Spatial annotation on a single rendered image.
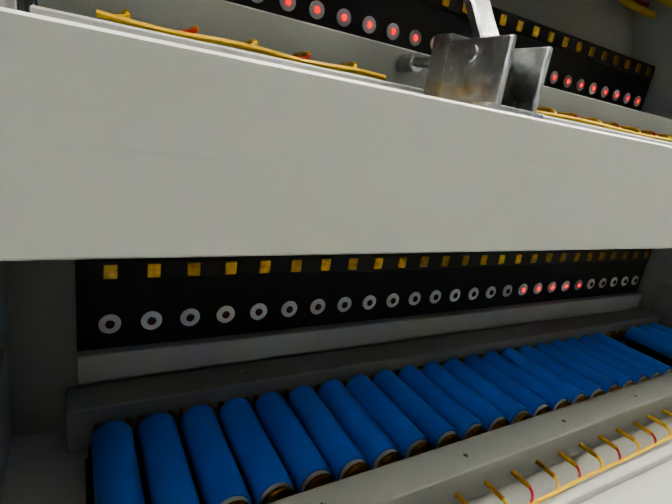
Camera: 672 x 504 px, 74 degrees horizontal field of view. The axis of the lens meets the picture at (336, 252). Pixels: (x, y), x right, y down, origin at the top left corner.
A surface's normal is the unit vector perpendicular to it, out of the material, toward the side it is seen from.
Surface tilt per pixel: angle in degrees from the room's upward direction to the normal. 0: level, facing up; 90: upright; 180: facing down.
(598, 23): 90
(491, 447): 18
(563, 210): 107
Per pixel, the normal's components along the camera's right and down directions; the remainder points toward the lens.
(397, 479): 0.15, -0.95
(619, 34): 0.50, 0.02
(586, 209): 0.48, 0.32
